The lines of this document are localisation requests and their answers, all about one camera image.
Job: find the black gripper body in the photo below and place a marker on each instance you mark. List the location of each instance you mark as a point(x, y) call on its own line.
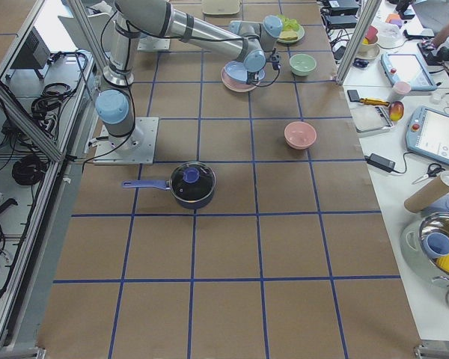
point(251, 76)

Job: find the pink plate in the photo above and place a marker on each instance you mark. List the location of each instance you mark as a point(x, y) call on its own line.
point(233, 85)

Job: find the blue plate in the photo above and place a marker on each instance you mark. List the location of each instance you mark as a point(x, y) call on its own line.
point(237, 71)

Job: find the pale green bowl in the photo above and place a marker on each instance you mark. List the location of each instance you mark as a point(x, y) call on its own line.
point(302, 64)

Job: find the bread slice on plate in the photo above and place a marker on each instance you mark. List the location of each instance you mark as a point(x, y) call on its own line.
point(289, 35)

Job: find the green plate with food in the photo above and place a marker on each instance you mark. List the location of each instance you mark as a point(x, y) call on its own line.
point(301, 34)

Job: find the green lettuce leaf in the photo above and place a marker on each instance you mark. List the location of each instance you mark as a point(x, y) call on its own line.
point(288, 24)

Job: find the pink bowl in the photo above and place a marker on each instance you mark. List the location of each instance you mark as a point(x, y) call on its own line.
point(300, 135)

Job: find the cream white toaster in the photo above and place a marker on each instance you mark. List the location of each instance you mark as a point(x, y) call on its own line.
point(220, 7)

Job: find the beige bowl with toys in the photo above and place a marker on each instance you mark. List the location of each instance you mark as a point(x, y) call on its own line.
point(369, 42)

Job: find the blue saucepan with glass lid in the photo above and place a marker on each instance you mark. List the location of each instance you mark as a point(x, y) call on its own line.
point(192, 184)

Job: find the pink cup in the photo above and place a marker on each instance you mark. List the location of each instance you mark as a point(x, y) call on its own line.
point(399, 90)

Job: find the upper blue teach pendant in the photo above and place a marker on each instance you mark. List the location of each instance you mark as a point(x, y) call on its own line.
point(408, 68)

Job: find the blue teach pendant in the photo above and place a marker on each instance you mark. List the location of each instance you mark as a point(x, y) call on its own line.
point(408, 68)
point(427, 134)

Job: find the black power adapter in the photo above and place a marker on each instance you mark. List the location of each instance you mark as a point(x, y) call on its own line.
point(380, 162)

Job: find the lower blue teach pendant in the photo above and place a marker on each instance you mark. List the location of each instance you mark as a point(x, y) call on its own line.
point(427, 134)

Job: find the scissors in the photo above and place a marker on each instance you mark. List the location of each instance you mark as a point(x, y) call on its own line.
point(433, 170)

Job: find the cardboard tube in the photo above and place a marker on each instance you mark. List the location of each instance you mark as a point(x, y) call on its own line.
point(429, 193)

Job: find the steel mixing bowl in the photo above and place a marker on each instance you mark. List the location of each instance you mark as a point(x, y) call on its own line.
point(424, 246)

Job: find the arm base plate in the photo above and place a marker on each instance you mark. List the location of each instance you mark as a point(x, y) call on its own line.
point(139, 148)

